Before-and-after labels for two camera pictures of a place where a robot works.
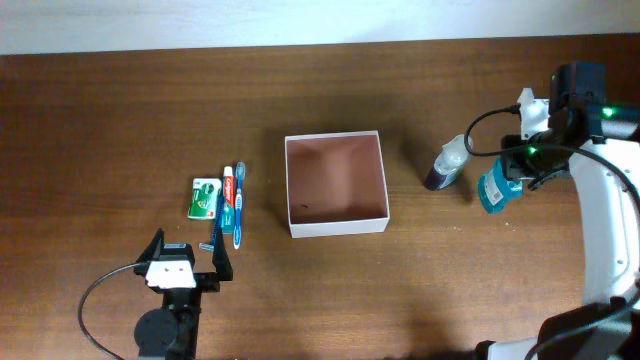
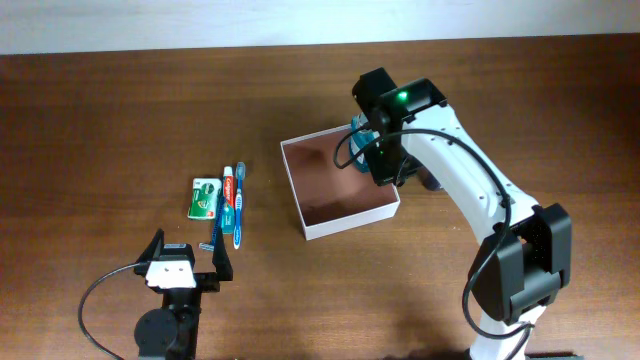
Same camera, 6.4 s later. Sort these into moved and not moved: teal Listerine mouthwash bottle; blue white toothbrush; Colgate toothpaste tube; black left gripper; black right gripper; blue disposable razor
Moved: teal Listerine mouthwash bottle; black right gripper
Not moved: Colgate toothpaste tube; blue white toothbrush; blue disposable razor; black left gripper
